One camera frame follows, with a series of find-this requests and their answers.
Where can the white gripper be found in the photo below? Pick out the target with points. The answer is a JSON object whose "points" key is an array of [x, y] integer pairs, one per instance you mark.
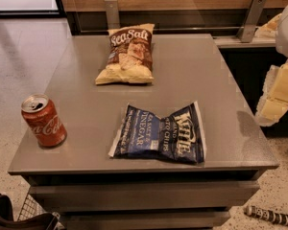
{"points": [[275, 90]]}

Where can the red Coca-Cola can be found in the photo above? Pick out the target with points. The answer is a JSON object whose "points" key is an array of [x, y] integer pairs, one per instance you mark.
{"points": [[40, 114]]}

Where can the blue Kettle vinegar chip bag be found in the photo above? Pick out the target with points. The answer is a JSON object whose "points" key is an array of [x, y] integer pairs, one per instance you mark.
{"points": [[178, 137]]}

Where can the grey cabinet with drawers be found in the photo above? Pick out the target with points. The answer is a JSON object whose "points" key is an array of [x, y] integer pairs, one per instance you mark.
{"points": [[92, 191]]}

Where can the brown sea salt chip bag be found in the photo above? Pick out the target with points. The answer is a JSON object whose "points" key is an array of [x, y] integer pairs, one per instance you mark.
{"points": [[130, 59]]}

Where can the black patterned cylinder on floor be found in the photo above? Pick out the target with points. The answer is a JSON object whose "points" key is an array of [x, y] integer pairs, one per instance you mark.
{"points": [[267, 215]]}

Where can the right metal bracket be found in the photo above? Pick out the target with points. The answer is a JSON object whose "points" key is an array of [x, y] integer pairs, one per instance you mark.
{"points": [[246, 31]]}

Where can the metal bracket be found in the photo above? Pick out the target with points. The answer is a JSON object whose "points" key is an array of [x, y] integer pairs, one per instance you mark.
{"points": [[112, 14], [246, 31]]}

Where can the left metal bracket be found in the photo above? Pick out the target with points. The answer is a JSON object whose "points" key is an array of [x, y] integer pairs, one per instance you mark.
{"points": [[112, 14]]}

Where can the wire mesh basket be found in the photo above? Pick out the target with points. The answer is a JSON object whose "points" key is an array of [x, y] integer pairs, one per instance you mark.
{"points": [[30, 209]]}

